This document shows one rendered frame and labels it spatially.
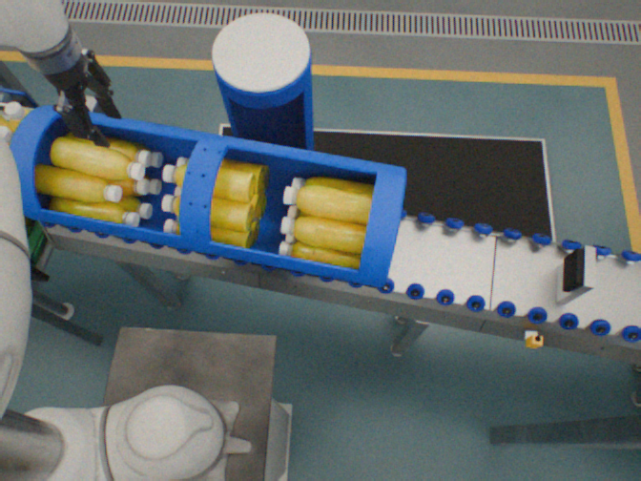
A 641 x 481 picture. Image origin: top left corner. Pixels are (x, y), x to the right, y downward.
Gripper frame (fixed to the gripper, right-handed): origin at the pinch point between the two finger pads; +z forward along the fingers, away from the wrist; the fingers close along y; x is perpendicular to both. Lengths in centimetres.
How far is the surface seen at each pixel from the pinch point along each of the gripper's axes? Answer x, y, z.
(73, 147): 12.5, -0.2, 13.8
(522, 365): -133, -5, 131
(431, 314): -78, -14, 44
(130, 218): -0.4, -10.4, 25.2
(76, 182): 11.3, -6.9, 18.2
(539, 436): -121, -36, 80
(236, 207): -26.5, -5.4, 17.6
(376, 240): -59, -9, 11
